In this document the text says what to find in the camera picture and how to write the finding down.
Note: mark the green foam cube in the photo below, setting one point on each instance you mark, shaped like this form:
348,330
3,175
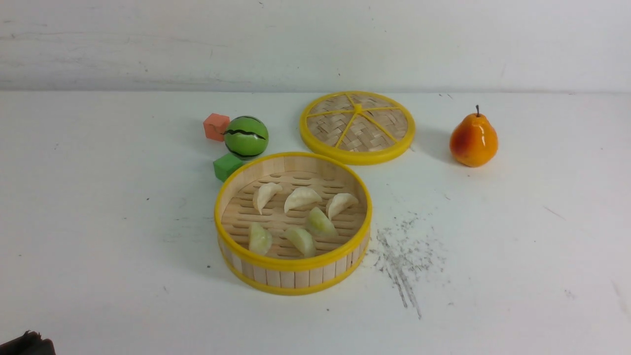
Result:
225,165

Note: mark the orange yellow toy pear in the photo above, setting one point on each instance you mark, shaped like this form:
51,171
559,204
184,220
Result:
474,142

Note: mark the bamboo steamer tray yellow rim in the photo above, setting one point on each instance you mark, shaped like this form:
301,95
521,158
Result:
283,270

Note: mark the orange foam cube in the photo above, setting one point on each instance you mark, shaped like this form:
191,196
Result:
215,126

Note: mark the pale green dumpling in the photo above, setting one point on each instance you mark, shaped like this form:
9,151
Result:
319,225
260,240
302,240

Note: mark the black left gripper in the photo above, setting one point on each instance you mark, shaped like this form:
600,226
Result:
30,343

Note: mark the woven bamboo steamer lid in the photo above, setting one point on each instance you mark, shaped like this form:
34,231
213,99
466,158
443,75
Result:
357,127

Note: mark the green striped watermelon ball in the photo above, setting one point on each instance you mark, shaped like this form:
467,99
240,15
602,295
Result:
246,137

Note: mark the white dumpling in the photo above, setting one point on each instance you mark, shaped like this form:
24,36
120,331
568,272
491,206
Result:
300,197
339,203
264,194

